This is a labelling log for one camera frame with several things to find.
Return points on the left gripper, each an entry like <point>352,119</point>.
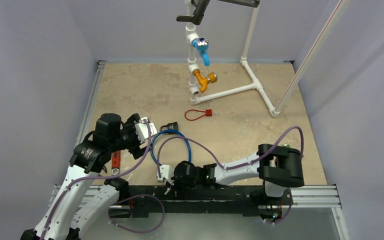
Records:
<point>136,150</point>

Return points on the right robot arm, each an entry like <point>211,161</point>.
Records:
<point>275,165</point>

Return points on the black padlock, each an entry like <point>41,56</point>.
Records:
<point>170,126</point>

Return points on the orange faucet valve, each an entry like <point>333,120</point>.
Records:
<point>204,81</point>

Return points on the blue faucet valve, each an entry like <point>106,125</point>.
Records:
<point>202,45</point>

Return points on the white diagonal pole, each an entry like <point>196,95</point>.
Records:
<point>329,25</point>

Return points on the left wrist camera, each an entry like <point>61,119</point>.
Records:
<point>145,129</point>

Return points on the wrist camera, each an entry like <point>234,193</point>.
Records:
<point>145,129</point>
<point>165,173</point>

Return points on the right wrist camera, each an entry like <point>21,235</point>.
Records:
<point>165,173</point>

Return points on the red handled adjustable wrench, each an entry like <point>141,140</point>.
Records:
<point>115,162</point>

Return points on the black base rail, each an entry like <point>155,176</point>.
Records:
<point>245,200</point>

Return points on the red cable seal lock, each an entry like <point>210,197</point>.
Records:
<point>196,114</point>

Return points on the white PVC pipe frame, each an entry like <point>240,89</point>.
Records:
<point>232,78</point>

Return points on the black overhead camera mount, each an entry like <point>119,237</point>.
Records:
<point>198,9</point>

